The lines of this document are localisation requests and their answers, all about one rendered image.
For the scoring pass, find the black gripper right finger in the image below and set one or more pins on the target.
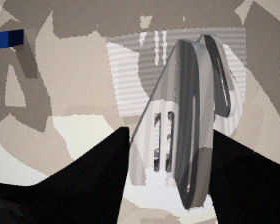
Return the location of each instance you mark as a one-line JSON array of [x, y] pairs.
[[244, 186]]

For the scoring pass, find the dark blue block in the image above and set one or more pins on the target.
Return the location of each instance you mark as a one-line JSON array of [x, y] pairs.
[[11, 38]]

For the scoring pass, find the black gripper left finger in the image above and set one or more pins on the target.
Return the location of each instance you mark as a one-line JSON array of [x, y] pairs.
[[88, 191]]

